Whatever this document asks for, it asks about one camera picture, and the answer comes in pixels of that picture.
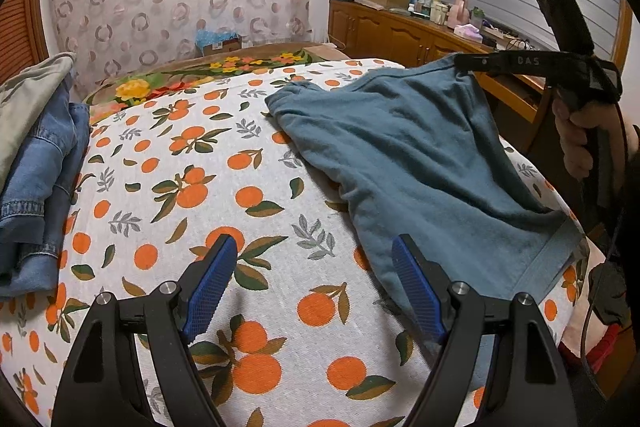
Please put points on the pink tissue pack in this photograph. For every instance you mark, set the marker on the pink tissue pack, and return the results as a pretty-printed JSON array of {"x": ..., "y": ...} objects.
[{"x": 468, "y": 33}]

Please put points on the red cloth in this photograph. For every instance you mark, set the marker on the red cloth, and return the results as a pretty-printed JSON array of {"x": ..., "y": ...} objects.
[{"x": 600, "y": 347}]

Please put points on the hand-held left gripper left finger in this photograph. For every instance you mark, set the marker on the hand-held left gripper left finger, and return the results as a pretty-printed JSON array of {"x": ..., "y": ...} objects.
[{"x": 212, "y": 287}]

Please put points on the grey green pants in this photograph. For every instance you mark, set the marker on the grey green pants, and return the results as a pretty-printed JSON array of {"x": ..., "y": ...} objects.
[{"x": 25, "y": 107}]

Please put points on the cardboard box with blue bag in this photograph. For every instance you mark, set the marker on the cardboard box with blue bag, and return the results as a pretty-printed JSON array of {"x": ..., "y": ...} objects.
[{"x": 218, "y": 41}]

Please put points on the wooden cabinet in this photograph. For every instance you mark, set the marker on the wooden cabinet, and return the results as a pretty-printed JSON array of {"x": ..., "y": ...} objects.
[{"x": 390, "y": 32}]

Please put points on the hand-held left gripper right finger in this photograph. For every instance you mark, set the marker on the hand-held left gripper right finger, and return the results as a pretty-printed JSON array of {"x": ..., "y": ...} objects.
[{"x": 417, "y": 287}]

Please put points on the group of toiletry bottles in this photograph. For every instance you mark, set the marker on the group of toiletry bottles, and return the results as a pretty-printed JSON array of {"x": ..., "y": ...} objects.
[{"x": 430, "y": 9}]

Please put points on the orange fruit print blanket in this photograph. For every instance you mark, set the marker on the orange fruit print blanket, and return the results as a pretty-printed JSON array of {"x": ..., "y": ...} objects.
[{"x": 200, "y": 147}]

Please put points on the blue denim jeans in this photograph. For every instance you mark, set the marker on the blue denim jeans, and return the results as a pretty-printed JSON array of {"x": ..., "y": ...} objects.
[{"x": 35, "y": 207}]

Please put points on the brown floral blanket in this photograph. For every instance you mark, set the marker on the brown floral blanket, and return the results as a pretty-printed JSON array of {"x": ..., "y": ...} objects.
[{"x": 135, "y": 89}]

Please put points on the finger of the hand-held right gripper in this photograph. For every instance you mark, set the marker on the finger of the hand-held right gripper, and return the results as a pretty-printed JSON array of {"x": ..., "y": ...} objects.
[{"x": 530, "y": 62}]

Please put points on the wooden louvered door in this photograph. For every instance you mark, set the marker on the wooden louvered door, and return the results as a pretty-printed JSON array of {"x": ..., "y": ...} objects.
[{"x": 20, "y": 37}]

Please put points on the person's right hand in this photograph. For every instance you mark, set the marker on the person's right hand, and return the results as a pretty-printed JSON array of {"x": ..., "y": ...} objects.
[{"x": 572, "y": 142}]

